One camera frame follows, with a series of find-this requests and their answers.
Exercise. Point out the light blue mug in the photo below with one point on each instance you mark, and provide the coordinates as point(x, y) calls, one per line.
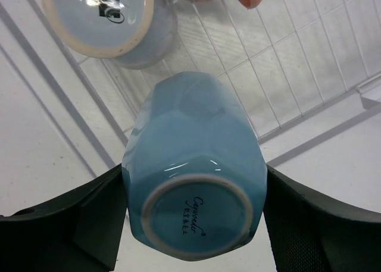
point(195, 177)

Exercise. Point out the clear acrylic dish rack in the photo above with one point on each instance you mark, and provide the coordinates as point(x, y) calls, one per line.
point(285, 60)

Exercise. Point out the pale grey footed cup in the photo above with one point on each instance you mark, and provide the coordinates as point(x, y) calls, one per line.
point(135, 34)

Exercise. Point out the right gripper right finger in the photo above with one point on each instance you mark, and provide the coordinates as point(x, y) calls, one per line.
point(310, 231)

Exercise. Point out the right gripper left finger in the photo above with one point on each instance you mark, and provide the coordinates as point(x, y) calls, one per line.
point(79, 230)

